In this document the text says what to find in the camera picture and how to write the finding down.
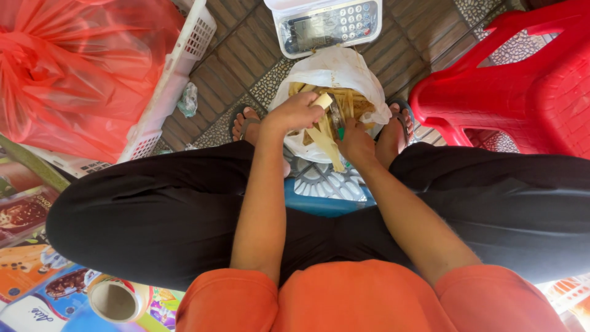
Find person's right foot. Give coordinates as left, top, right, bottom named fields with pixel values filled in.
left=375, top=102, right=414, bottom=169

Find grey sandal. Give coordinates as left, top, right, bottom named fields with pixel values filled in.
left=374, top=98, right=416, bottom=144
left=229, top=104, right=264, bottom=144

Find orange and white crate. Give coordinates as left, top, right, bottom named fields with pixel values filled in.
left=536, top=274, right=590, bottom=332

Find long pale sugarcane peel strip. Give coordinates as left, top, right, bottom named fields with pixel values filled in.
left=305, top=115, right=346, bottom=173

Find white plastic bag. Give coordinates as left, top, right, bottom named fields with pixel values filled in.
left=268, top=45, right=392, bottom=165

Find person's right hand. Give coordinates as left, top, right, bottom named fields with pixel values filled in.
left=337, top=117, right=377, bottom=169

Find blue plastic stool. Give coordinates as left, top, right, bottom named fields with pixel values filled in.
left=282, top=156, right=377, bottom=218

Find black trousers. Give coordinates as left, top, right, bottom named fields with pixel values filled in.
left=45, top=140, right=590, bottom=292

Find white digital weighing scale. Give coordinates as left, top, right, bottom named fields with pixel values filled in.
left=264, top=0, right=384, bottom=60

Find grey right sandal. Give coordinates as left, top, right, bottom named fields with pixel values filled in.
left=374, top=98, right=416, bottom=144

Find orange shirt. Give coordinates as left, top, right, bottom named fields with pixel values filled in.
left=175, top=259, right=570, bottom=332

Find grey left sandal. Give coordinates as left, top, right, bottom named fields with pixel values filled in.
left=229, top=104, right=264, bottom=144

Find red plastic bag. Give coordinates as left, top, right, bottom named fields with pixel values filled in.
left=0, top=0, right=186, bottom=163

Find person's foot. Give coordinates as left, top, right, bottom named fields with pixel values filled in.
left=375, top=102, right=414, bottom=169
left=232, top=107, right=262, bottom=147

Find green-handled knife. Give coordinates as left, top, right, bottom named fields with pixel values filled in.
left=328, top=94, right=347, bottom=142

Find freezer lid with ice-cream pictures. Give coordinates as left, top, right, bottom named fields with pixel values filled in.
left=0, top=157, right=186, bottom=332

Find crumpled clear plastic wrapper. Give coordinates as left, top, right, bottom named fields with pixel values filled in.
left=177, top=82, right=199, bottom=118

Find person's left hand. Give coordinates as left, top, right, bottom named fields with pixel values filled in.
left=261, top=92, right=325, bottom=137

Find red plastic chair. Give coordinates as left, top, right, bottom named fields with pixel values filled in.
left=409, top=0, right=590, bottom=160

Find roll of tape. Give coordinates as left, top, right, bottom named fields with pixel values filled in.
left=87, top=273, right=153, bottom=324

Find white plastic basket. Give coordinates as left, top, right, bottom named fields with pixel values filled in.
left=18, top=0, right=218, bottom=179

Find heap of sugarcane peels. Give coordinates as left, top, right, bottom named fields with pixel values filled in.
left=288, top=82, right=376, bottom=140

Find person's left foot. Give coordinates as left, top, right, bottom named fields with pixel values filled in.
left=232, top=107, right=262, bottom=147

